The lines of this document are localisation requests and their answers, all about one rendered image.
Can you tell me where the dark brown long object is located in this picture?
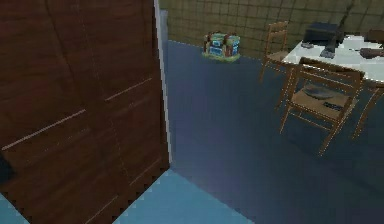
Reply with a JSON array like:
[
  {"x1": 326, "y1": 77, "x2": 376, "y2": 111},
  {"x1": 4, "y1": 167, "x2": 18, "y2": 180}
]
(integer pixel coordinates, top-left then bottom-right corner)
[{"x1": 359, "y1": 47, "x2": 384, "y2": 60}]

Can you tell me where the small black remote control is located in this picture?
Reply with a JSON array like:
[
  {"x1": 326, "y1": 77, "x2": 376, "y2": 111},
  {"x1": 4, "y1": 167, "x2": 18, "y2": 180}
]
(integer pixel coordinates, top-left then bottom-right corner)
[{"x1": 322, "y1": 101, "x2": 344, "y2": 112}]

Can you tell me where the colourful green box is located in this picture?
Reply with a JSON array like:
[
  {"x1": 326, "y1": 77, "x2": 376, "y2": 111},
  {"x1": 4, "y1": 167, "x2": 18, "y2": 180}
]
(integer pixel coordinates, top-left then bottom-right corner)
[{"x1": 201, "y1": 31, "x2": 242, "y2": 63}]

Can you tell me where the white table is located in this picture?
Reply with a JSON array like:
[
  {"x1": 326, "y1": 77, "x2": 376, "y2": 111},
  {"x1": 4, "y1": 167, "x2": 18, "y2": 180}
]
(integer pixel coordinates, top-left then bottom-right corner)
[{"x1": 281, "y1": 34, "x2": 384, "y2": 140}]

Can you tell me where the dark brown box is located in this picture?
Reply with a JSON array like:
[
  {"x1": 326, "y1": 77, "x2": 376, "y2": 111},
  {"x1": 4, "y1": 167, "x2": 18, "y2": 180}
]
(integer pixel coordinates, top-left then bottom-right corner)
[{"x1": 364, "y1": 28, "x2": 384, "y2": 44}]

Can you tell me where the dark table lamp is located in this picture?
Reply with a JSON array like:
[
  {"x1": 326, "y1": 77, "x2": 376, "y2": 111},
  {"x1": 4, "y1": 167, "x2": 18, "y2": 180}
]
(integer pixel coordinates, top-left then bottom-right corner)
[{"x1": 319, "y1": 3, "x2": 355, "y2": 60}]

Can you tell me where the black box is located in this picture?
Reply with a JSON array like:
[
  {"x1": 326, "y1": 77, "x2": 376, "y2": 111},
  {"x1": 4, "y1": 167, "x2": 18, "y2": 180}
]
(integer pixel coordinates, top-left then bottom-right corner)
[{"x1": 302, "y1": 21, "x2": 340, "y2": 46}]

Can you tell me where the brown wooden chair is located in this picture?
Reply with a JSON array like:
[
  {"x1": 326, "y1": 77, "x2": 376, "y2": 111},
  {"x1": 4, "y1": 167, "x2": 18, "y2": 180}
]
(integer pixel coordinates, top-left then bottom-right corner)
[
  {"x1": 275, "y1": 56, "x2": 366, "y2": 156},
  {"x1": 259, "y1": 20, "x2": 290, "y2": 83}
]

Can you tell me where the grey flat dish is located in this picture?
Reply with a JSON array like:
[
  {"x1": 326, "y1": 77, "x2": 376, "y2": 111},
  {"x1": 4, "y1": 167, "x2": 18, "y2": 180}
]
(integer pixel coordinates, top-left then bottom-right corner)
[{"x1": 302, "y1": 83, "x2": 336, "y2": 100}]

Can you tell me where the dark brown wooden door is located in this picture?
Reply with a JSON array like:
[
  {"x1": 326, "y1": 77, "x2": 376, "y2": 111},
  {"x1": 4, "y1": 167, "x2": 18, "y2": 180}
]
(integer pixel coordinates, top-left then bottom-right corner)
[{"x1": 0, "y1": 0, "x2": 171, "y2": 224}]

